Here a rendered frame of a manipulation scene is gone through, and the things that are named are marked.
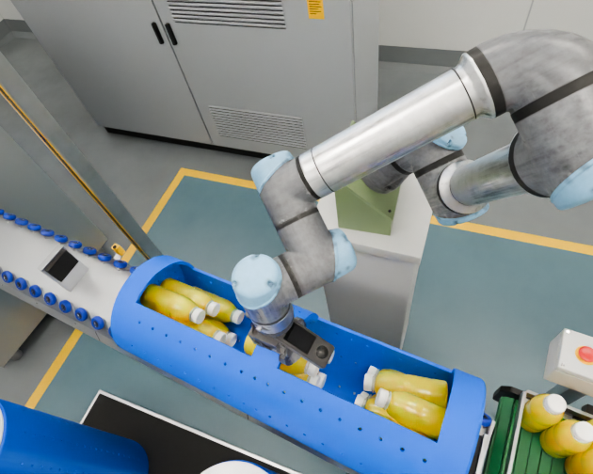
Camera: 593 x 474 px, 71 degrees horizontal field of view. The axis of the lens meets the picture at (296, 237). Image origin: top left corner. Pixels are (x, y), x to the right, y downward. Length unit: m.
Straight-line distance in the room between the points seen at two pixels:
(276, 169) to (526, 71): 0.35
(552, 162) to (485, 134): 2.55
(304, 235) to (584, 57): 0.41
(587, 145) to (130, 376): 2.29
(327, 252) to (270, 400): 0.43
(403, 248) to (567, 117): 0.63
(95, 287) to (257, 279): 1.07
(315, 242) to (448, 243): 1.95
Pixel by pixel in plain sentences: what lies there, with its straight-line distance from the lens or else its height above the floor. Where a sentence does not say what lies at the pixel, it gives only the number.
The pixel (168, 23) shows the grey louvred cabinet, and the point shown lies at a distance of 2.61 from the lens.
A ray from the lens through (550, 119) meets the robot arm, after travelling 0.60.
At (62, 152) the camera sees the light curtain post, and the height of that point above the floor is 1.22.
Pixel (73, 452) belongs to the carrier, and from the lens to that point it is 1.69.
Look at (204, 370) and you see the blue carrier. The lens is 1.02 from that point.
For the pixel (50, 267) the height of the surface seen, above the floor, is 1.08.
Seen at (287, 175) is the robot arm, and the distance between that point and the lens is 0.63.
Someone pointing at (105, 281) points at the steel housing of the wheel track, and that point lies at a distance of 1.60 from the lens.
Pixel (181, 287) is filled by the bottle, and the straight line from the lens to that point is 1.21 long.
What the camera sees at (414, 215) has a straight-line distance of 1.19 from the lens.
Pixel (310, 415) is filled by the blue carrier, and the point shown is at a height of 1.20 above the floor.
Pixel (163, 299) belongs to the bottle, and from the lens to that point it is 1.16.
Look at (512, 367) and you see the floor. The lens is 2.30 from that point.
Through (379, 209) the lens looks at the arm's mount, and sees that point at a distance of 1.07.
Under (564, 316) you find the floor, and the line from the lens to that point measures 2.48.
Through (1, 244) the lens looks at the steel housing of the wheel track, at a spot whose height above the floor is 0.93.
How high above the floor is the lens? 2.11
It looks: 55 degrees down
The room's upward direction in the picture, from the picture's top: 15 degrees counter-clockwise
